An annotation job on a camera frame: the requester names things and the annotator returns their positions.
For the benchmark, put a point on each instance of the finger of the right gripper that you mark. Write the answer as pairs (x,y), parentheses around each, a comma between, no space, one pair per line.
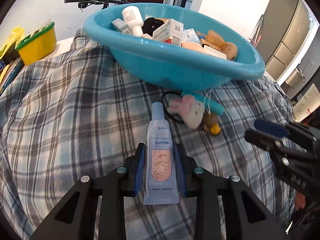
(273,145)
(268,127)

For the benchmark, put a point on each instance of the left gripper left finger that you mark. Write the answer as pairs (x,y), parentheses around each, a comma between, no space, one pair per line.
(74,216)

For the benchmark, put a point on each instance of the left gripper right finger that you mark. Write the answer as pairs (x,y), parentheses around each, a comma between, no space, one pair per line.
(246,217)

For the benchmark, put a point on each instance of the brown doll figurine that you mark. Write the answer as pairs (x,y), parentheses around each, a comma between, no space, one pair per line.
(210,123)

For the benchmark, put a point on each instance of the teal cosmetic tube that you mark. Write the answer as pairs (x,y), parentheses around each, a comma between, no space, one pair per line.
(211,105)

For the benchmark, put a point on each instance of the light blue hand cream tube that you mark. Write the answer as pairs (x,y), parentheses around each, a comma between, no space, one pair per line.
(160,186)

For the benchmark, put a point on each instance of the light blue tissue pack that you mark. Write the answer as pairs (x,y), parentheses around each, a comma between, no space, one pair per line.
(189,35)

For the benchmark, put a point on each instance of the white lotion bottle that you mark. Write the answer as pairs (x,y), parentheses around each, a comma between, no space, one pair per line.
(132,17)

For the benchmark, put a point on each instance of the person's right hand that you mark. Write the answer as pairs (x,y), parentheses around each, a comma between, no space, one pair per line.
(300,201)

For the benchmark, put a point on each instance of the white paper bag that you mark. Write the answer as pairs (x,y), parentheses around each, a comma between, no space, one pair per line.
(307,104)

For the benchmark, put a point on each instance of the white small box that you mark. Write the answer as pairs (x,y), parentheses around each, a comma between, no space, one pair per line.
(214,52)

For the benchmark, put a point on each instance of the blue plaid cloth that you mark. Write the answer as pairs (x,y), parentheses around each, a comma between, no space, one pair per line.
(81,113)

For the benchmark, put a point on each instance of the beige refrigerator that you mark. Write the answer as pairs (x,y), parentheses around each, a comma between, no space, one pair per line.
(284,28)

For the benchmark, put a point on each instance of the peach flat box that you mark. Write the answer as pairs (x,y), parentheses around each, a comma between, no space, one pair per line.
(193,46)

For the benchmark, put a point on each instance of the blue plastic basin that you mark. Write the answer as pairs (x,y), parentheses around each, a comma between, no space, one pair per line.
(170,66)

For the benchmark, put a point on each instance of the white barcode box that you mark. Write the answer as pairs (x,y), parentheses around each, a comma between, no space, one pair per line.
(170,32)

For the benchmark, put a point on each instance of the black hair scrunchie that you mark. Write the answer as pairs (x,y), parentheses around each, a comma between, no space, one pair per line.
(150,25)

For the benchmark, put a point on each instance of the stack of books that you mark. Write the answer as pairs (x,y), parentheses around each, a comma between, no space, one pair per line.
(10,72)

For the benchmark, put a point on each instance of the yellow box green lid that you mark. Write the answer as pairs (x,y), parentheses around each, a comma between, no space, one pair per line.
(38,44)

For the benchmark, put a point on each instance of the grey blue small box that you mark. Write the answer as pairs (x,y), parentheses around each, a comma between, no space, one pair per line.
(121,26)

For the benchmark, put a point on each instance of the yellow plastic bag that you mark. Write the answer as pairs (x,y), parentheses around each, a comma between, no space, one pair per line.
(15,36)

